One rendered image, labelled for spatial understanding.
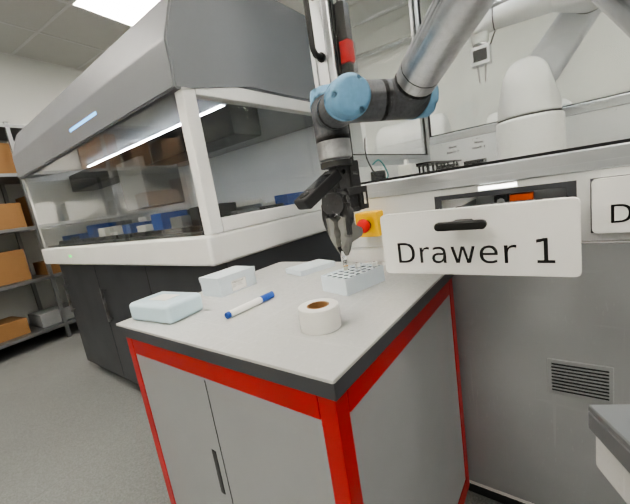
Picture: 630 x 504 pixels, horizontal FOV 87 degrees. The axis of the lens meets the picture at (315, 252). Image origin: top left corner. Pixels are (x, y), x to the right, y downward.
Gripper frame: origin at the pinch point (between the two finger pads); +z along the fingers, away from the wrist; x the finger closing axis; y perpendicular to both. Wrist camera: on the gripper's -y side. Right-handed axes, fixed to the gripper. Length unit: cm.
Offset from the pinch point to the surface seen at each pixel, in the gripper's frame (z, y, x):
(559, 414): 48, 36, -30
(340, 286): 6.9, -4.6, -3.3
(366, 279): 6.9, 1.7, -5.1
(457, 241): -2.5, 0.7, -28.1
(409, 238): -3.4, -1.5, -20.4
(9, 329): 60, -105, 330
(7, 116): -135, -67, 393
